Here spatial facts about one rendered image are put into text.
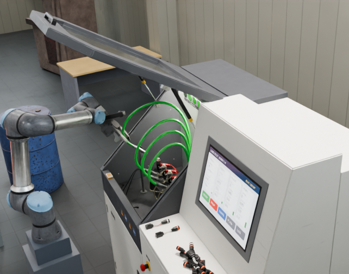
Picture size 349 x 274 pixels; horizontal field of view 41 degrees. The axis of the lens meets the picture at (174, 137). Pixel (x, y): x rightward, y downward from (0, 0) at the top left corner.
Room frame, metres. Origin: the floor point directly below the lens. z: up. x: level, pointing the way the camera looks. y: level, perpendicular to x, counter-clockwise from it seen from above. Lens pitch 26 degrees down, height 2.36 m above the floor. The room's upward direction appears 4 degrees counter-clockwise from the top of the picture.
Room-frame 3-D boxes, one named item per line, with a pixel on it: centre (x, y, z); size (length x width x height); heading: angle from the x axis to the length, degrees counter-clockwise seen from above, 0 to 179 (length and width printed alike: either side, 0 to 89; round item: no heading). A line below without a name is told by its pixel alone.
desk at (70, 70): (5.91, 0.79, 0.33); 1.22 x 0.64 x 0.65; 119
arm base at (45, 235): (1.94, 0.69, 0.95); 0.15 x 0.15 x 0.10
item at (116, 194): (2.19, 0.32, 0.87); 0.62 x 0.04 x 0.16; 22
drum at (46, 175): (3.94, 1.38, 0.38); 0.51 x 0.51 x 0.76
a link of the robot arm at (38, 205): (1.94, 0.69, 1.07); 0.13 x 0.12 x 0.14; 54
